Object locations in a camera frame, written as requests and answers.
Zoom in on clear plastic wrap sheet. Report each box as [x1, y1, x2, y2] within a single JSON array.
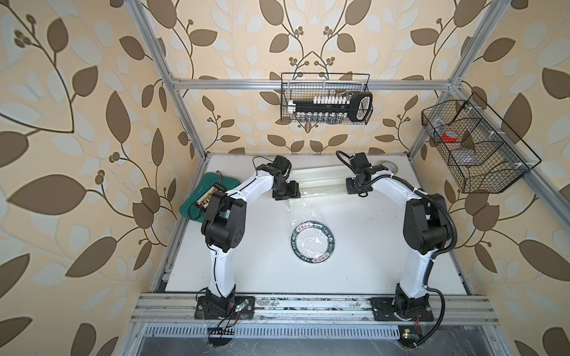
[[288, 194, 350, 265]]

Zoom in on green rimmed white plate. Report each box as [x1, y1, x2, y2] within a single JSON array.
[[290, 220, 335, 264]]

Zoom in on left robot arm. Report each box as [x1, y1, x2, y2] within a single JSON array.
[[196, 155, 300, 320]]

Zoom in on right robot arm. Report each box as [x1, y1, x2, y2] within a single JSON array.
[[335, 151, 457, 321]]

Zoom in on clear tape roll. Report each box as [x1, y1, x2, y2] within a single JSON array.
[[382, 161, 399, 174]]

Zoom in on black socket set holder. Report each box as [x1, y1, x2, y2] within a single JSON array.
[[285, 92, 373, 125]]

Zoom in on red capped item in basket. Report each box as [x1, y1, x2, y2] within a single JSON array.
[[442, 130, 460, 143]]

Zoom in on green plastic tool case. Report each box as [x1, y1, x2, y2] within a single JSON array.
[[179, 172, 240, 223]]

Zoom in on black charger board with cables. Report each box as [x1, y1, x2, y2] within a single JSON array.
[[188, 171, 226, 221]]

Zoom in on black wire basket back wall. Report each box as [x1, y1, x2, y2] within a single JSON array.
[[280, 72, 373, 125]]

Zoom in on black wire basket wall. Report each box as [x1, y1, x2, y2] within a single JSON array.
[[280, 72, 373, 125], [422, 92, 542, 194]]

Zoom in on black wire basket right wall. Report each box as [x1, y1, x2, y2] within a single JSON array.
[[422, 92, 542, 194]]

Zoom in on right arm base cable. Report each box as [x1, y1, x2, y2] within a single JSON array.
[[398, 286, 446, 350]]

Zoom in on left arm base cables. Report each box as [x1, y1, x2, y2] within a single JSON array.
[[206, 299, 255, 347]]

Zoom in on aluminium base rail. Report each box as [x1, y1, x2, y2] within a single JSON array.
[[131, 293, 500, 326]]

